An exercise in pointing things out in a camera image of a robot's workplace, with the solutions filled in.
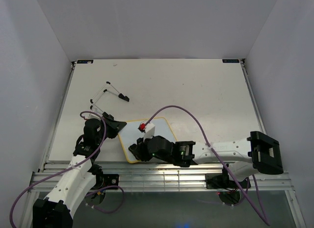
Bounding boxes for right black table label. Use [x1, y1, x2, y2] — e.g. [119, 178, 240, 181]
[222, 59, 239, 63]

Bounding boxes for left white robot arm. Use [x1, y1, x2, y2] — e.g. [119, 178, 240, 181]
[32, 113, 127, 228]

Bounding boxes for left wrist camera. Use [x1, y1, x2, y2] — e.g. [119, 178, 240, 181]
[90, 107, 103, 116]

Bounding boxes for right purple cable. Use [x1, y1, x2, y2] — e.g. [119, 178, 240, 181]
[146, 105, 270, 226]

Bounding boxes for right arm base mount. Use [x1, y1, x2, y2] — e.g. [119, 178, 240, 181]
[205, 168, 245, 206]

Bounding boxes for black table label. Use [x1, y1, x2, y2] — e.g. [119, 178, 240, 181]
[222, 59, 239, 63]
[77, 60, 94, 64]

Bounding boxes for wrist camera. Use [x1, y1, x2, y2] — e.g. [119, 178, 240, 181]
[138, 123, 155, 141]
[90, 107, 103, 116]

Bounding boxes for left black table label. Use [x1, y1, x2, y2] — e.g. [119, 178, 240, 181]
[77, 60, 94, 64]

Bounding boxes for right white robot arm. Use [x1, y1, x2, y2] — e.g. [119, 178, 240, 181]
[128, 131, 284, 187]

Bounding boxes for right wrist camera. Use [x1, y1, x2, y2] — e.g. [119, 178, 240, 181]
[138, 123, 155, 141]

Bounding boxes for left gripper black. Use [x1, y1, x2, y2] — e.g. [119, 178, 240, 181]
[96, 116, 127, 145]

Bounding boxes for yellow framed whiteboard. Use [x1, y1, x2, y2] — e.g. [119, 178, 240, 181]
[116, 117, 178, 164]

